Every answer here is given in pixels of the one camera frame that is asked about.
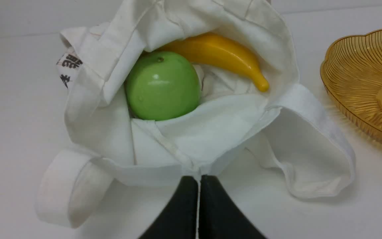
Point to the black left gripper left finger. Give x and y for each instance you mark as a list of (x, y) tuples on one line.
[(178, 219)]

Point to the white cloth bag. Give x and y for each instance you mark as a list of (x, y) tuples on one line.
[(285, 128)]

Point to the yellow banana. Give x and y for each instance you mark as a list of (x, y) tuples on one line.
[(219, 51)]

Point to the amber plastic plate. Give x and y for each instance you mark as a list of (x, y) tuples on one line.
[(352, 76)]

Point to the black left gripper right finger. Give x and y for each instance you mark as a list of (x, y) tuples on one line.
[(219, 217)]

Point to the green apple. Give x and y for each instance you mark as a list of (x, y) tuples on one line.
[(161, 86)]

